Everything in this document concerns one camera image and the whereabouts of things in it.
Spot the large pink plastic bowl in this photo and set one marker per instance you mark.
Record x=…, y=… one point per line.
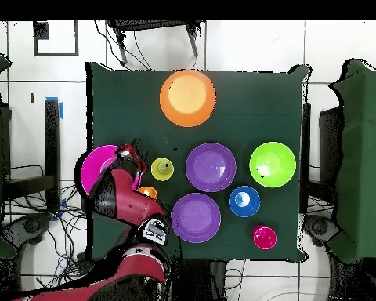
x=95, y=163

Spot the large orange plastic bowl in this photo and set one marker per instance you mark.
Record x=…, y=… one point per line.
x=188, y=97

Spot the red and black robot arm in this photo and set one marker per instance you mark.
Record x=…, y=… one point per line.
x=128, y=200

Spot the yellow plastic cup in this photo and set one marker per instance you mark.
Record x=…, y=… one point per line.
x=162, y=169

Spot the orange plastic cup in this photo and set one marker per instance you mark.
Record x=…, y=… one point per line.
x=148, y=191

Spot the black metal stand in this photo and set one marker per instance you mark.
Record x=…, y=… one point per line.
x=51, y=141

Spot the purple plastic bowl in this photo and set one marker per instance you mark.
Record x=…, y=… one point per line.
x=195, y=218
x=211, y=167

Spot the black power brick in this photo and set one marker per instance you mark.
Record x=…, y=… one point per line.
x=83, y=258

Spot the blue plastic bowl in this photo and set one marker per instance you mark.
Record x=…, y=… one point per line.
x=244, y=201

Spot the black stool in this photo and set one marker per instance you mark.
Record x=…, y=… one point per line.
x=153, y=24

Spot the dark green tablecloth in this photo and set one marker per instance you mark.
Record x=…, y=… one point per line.
x=253, y=103

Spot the light green plastic bowl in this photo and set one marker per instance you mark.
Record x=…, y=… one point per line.
x=272, y=164

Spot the red plastic cup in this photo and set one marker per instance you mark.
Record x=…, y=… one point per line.
x=264, y=238

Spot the black floor frame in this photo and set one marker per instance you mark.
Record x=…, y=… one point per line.
x=40, y=31

